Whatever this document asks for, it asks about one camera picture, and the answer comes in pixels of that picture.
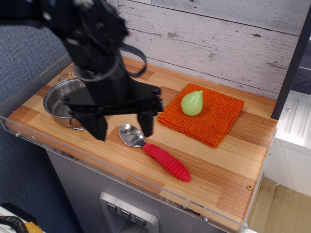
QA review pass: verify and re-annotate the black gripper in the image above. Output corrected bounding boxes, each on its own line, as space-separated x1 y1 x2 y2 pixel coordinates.
62 60 164 141

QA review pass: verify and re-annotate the spoon with red handle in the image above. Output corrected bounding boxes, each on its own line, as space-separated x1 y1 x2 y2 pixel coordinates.
119 124 191 182

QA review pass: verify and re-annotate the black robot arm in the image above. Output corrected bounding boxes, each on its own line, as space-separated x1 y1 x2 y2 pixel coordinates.
0 0 163 141

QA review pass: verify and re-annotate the orange knitted cloth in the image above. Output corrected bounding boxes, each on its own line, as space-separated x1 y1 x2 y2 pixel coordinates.
157 83 244 148

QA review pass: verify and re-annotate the clear acrylic table guard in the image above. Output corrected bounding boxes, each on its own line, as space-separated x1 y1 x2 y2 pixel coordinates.
4 65 277 233

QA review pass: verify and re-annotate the small steel pot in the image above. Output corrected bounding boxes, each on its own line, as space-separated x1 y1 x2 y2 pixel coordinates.
43 73 85 131

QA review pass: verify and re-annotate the green toy pear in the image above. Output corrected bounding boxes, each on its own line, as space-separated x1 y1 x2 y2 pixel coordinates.
181 90 203 116

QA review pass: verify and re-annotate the grey cabinet with button panel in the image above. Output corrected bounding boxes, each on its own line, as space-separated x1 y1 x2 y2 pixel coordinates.
48 151 221 233

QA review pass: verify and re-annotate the yellow object bottom left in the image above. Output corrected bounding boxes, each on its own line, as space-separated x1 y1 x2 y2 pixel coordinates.
24 222 43 233

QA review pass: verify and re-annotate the white appliance at right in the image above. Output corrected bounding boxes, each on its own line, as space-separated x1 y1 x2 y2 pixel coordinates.
264 91 311 196

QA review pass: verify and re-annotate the black braided cable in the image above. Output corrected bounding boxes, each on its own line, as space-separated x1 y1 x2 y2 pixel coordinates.
0 215 27 233

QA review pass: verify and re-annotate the dark vertical post right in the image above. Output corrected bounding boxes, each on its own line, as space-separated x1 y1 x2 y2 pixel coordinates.
270 0 311 121

